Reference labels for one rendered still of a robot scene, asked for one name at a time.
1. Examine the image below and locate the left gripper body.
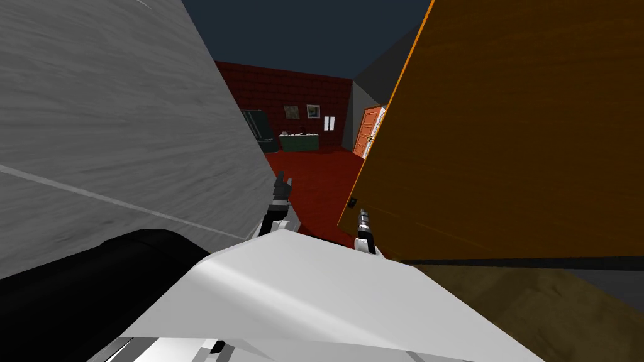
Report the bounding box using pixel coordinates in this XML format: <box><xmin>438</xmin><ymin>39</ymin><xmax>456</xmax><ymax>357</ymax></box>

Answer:
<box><xmin>272</xmin><ymin>180</ymin><xmax>294</xmax><ymax>211</ymax></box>

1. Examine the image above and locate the green cabinet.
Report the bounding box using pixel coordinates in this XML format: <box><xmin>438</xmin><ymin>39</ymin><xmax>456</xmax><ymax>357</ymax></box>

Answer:
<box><xmin>278</xmin><ymin>132</ymin><xmax>321</xmax><ymax>153</ymax></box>

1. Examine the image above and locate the dark refrigerator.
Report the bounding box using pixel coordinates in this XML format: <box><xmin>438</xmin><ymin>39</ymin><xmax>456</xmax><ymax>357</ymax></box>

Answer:
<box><xmin>240</xmin><ymin>109</ymin><xmax>280</xmax><ymax>155</ymax></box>

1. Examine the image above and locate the orange panelled door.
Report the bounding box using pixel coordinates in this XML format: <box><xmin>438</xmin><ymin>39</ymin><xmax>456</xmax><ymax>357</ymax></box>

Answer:
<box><xmin>352</xmin><ymin>104</ymin><xmax>387</xmax><ymax>160</ymax></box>

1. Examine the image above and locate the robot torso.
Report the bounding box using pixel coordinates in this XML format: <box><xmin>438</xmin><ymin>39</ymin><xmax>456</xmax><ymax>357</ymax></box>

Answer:
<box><xmin>89</xmin><ymin>228</ymin><xmax>547</xmax><ymax>362</ymax></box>

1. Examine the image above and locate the brown wooden door leaf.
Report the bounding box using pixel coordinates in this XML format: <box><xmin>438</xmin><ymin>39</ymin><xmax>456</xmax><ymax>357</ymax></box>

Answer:
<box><xmin>336</xmin><ymin>0</ymin><xmax>644</xmax><ymax>263</ymax></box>

